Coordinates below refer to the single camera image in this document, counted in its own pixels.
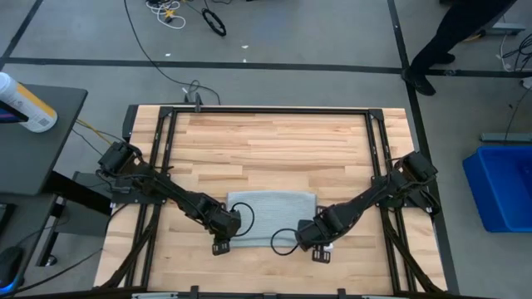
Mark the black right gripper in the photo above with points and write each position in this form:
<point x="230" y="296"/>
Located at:
<point x="311" y="234"/>

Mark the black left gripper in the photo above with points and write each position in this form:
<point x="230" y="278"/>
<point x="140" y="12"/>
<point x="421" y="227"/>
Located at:
<point x="224" y="224"/>

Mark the grey microfiber towel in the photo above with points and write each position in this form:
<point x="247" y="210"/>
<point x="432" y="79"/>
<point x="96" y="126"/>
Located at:
<point x="274" y="216"/>

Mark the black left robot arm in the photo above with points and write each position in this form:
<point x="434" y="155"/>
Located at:
<point x="166" y="187"/>

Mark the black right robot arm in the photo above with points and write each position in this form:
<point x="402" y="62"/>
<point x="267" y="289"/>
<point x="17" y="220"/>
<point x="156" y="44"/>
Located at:
<point x="365" y="197"/>

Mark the black table edge box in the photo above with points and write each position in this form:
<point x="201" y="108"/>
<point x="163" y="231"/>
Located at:
<point x="129" y="122"/>

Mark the desk leg base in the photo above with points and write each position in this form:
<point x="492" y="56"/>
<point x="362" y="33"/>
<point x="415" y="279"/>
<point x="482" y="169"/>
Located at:
<point x="83" y="216"/>

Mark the blue plastic bin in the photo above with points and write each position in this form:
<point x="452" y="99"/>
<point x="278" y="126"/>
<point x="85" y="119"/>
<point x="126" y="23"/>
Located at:
<point x="498" y="187"/>

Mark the dark grey desk top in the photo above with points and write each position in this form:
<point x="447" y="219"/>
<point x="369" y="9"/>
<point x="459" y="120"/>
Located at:
<point x="29" y="224"/>

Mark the black side table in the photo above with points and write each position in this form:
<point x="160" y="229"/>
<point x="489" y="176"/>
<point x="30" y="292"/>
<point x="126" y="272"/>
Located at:
<point x="37" y="158"/>

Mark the grey table foot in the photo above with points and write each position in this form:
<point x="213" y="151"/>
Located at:
<point x="505" y="28"/>
<point x="507" y="138"/>

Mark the black computer mouse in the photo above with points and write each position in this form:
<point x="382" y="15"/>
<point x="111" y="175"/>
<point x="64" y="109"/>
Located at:
<point x="9" y="266"/>

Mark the white bottle yellow label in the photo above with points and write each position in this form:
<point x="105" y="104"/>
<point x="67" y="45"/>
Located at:
<point x="29" y="108"/>

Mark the black device with screen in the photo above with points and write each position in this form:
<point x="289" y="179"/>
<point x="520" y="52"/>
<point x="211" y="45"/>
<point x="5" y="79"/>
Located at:
<point x="10" y="114"/>

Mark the person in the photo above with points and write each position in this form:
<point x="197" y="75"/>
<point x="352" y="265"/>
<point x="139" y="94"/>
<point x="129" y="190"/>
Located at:
<point x="449" y="29"/>

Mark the black aluminium table frame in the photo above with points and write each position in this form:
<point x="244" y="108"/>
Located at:
<point x="270" y="111"/>

